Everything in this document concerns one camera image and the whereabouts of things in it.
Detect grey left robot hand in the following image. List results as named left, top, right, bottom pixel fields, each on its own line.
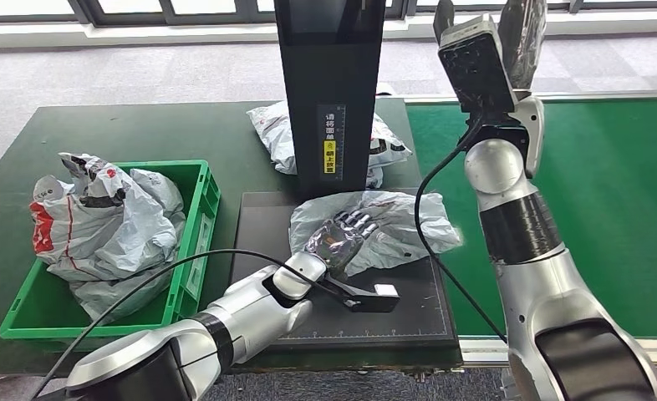
left=304, top=208, right=380, bottom=273

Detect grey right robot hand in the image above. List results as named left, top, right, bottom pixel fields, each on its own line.
left=433, top=0, right=549, bottom=93

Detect pale grey poly parcel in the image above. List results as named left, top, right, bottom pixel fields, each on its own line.
left=288, top=189, right=465, bottom=278

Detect white poly parcel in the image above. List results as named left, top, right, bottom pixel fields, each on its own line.
left=28, top=165, right=188, bottom=281
left=246, top=99, right=413, bottom=190

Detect white poly parcel, red stripes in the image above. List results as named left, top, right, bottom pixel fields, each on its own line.
left=246, top=99, right=413, bottom=190

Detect black inbound scanning machine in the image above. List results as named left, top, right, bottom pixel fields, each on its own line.
left=227, top=0, right=464, bottom=351

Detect green conveyor belt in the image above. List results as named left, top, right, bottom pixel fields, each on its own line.
left=405, top=95, right=657, bottom=338

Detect green plastic crate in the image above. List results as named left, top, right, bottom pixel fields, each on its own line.
left=0, top=160, right=222, bottom=343

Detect dark green table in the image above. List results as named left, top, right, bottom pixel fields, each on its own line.
left=0, top=99, right=465, bottom=378

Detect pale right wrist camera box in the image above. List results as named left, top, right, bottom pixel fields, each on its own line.
left=437, top=13, right=519, bottom=115

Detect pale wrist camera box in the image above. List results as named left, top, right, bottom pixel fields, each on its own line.
left=328, top=273, right=401, bottom=315
left=437, top=13, right=519, bottom=115

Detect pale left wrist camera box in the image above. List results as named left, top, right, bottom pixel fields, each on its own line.
left=328, top=273, right=401, bottom=315

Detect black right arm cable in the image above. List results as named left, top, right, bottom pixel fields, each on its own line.
left=413, top=113, right=510, bottom=345

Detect dark window frame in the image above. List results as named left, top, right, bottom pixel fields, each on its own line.
left=0, top=0, right=657, bottom=26

